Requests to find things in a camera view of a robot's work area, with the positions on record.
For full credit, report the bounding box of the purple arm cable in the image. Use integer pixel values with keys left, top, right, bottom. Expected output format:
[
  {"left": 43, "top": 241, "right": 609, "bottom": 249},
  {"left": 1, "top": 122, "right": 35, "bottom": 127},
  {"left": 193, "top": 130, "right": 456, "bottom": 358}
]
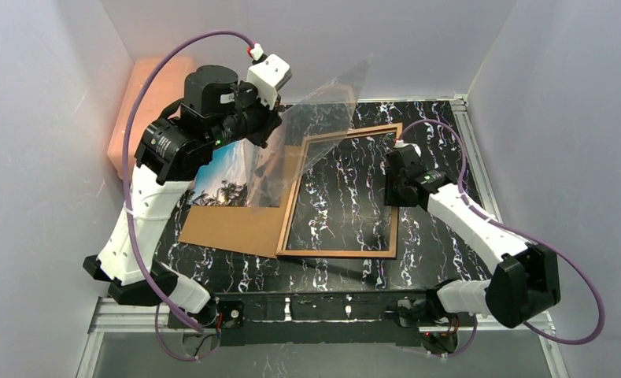
[
  {"left": 122, "top": 30, "right": 259, "bottom": 363},
  {"left": 396, "top": 118, "right": 606, "bottom": 358}
]

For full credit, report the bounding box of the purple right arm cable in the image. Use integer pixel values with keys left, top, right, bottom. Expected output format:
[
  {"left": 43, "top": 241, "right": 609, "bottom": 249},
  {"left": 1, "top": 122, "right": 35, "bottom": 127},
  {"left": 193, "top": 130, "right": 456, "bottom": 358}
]
[{"left": 396, "top": 118, "right": 606, "bottom": 358}]

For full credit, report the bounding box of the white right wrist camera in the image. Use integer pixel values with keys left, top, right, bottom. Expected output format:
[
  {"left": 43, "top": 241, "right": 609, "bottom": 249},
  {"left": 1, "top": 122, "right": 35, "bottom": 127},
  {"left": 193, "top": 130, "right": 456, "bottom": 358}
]
[{"left": 394, "top": 139, "right": 422, "bottom": 158}]

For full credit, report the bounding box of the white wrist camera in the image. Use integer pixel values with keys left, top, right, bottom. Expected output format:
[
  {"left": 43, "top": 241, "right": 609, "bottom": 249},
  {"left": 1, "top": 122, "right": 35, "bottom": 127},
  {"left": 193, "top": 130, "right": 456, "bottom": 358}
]
[
  {"left": 246, "top": 54, "right": 292, "bottom": 110},
  {"left": 394, "top": 139, "right": 422, "bottom": 158}
]

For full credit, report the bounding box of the wooden picture frame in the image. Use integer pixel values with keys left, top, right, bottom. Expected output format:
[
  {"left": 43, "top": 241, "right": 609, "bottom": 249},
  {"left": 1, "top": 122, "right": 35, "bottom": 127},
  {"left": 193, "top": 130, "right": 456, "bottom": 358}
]
[{"left": 276, "top": 124, "right": 402, "bottom": 259}]

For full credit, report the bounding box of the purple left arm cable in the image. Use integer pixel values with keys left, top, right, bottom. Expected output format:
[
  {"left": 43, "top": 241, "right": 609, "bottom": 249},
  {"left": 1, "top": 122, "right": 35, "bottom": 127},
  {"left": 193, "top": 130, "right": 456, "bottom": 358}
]
[{"left": 122, "top": 30, "right": 259, "bottom": 363}]

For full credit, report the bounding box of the beach landscape photo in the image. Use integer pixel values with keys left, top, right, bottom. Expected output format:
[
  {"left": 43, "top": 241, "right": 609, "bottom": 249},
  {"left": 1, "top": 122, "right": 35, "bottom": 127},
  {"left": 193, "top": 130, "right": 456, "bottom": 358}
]
[{"left": 189, "top": 139, "right": 285, "bottom": 207}]

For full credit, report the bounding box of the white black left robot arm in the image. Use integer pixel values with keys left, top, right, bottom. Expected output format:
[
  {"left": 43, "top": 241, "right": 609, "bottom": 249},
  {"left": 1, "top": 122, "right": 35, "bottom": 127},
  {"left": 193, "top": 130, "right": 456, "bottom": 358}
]
[{"left": 83, "top": 59, "right": 291, "bottom": 314}]

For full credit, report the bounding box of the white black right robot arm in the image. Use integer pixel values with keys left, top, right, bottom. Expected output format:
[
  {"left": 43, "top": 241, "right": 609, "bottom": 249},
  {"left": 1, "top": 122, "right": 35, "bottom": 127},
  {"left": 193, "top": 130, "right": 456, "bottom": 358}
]
[{"left": 384, "top": 140, "right": 561, "bottom": 328}]

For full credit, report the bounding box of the brown fibreboard backing board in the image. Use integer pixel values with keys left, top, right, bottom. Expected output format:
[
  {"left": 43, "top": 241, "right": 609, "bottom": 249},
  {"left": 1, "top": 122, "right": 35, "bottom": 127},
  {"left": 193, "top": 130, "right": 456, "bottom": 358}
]
[{"left": 178, "top": 146, "right": 303, "bottom": 260}]

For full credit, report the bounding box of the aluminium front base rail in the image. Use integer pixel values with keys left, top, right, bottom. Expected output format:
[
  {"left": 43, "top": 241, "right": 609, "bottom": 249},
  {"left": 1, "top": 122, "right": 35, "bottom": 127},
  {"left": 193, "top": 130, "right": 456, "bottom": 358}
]
[{"left": 77, "top": 291, "right": 568, "bottom": 377}]

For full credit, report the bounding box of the clear acrylic sheet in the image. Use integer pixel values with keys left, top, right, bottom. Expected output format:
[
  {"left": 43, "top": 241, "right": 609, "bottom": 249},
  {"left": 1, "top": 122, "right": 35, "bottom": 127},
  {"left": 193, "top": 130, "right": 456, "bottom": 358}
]
[{"left": 243, "top": 58, "right": 371, "bottom": 208}]

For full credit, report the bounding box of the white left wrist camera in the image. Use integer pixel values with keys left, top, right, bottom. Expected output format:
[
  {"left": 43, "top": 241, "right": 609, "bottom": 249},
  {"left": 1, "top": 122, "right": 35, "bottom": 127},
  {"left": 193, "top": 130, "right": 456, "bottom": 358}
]
[{"left": 246, "top": 54, "right": 292, "bottom": 110}]

